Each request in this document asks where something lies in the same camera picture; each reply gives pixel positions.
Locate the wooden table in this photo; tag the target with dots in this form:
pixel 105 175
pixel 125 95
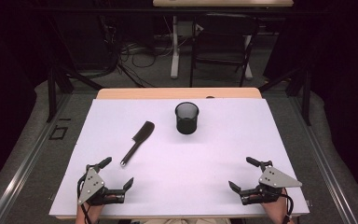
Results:
pixel 167 93

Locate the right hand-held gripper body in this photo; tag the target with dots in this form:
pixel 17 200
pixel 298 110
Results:
pixel 273 179

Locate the aluminium floor rail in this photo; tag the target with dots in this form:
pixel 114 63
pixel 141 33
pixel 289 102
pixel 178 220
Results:
pixel 24 168
pixel 326 168

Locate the person's left hand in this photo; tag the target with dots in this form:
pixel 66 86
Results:
pixel 95 210

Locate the person's right hand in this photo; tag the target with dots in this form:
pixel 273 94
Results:
pixel 275 211

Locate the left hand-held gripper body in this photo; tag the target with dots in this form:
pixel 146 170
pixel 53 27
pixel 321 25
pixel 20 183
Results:
pixel 91 185

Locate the white-legged desk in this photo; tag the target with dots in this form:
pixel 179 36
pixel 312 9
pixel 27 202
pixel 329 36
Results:
pixel 175 56

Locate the black metal stand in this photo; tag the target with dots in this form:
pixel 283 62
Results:
pixel 303 90
pixel 59 84

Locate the person's beige trousers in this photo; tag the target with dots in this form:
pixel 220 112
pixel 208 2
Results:
pixel 186 221

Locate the black folding chair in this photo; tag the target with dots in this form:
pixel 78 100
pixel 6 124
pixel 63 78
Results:
pixel 222 46

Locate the black mesh pen cup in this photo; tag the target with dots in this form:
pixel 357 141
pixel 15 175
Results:
pixel 186 119

